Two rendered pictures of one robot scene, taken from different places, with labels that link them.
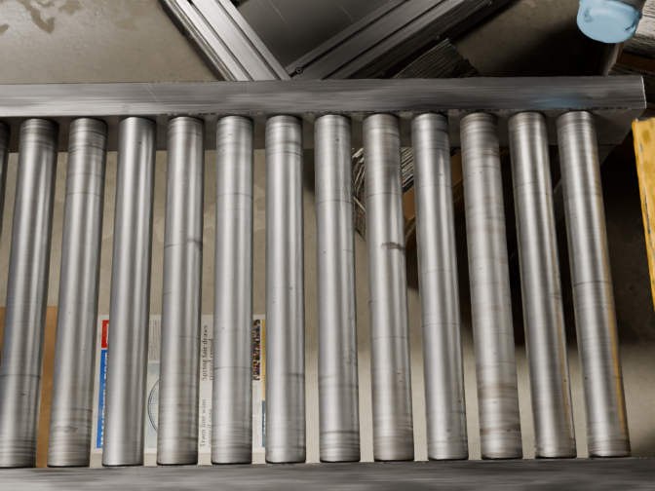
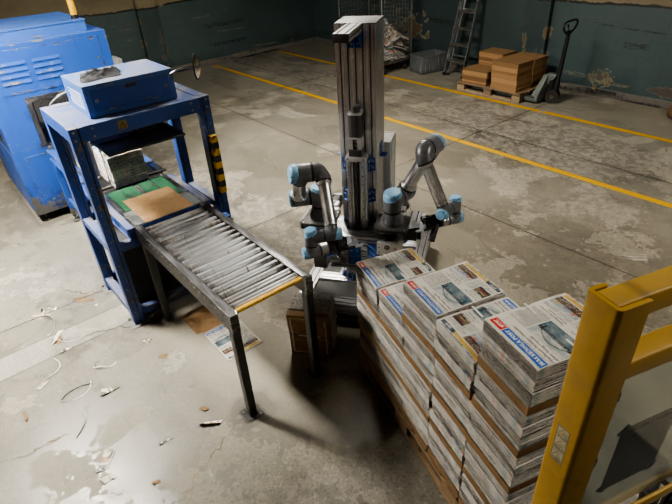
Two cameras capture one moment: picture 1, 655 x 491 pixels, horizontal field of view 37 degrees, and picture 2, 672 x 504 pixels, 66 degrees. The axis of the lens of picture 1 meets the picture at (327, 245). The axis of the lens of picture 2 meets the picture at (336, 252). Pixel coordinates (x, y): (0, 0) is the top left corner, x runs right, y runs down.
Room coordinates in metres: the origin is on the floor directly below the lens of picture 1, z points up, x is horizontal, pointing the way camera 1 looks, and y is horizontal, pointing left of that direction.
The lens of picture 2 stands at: (-0.69, -2.48, 2.53)
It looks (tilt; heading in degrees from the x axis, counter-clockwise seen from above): 33 degrees down; 54
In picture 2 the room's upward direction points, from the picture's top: 4 degrees counter-clockwise
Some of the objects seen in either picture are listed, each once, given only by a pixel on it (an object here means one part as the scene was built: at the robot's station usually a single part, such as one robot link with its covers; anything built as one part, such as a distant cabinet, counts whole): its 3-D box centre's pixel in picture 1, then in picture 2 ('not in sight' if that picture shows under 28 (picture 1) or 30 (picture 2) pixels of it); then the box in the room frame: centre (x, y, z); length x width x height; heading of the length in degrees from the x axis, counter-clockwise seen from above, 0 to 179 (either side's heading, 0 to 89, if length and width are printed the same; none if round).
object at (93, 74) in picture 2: not in sight; (99, 70); (0.18, 1.26, 1.78); 0.32 x 0.28 x 0.05; 2
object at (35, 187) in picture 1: (27, 287); (205, 244); (0.31, 0.38, 0.77); 0.47 x 0.05 x 0.05; 2
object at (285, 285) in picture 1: (285, 283); (230, 264); (0.32, 0.05, 0.77); 0.47 x 0.05 x 0.05; 2
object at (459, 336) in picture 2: not in sight; (489, 346); (0.77, -1.54, 0.95); 0.38 x 0.29 x 0.23; 164
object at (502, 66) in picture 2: not in sight; (503, 73); (6.62, 2.70, 0.28); 1.20 x 0.83 x 0.57; 92
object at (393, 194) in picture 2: not in sight; (393, 199); (1.36, -0.31, 0.98); 0.13 x 0.12 x 0.14; 13
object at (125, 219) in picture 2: not in sight; (152, 203); (0.28, 1.26, 0.75); 0.70 x 0.65 x 0.10; 92
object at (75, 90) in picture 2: not in sight; (120, 86); (0.28, 1.26, 1.65); 0.60 x 0.45 x 0.20; 2
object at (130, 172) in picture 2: not in sight; (120, 162); (0.26, 1.83, 0.93); 0.38 x 0.30 x 0.26; 92
